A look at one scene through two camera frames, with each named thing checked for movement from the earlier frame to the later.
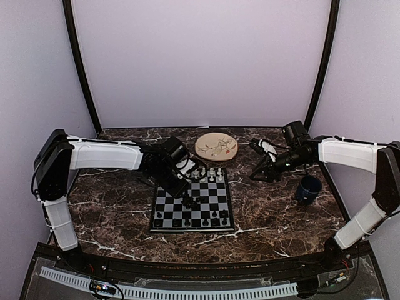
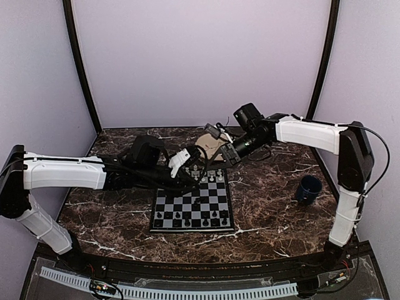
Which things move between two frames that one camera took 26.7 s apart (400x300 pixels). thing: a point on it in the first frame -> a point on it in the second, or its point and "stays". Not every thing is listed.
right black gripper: x=270 y=170 -> x=230 y=160
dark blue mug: x=309 y=189 stays
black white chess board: x=205 y=205 stays
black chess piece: x=215 y=222 stays
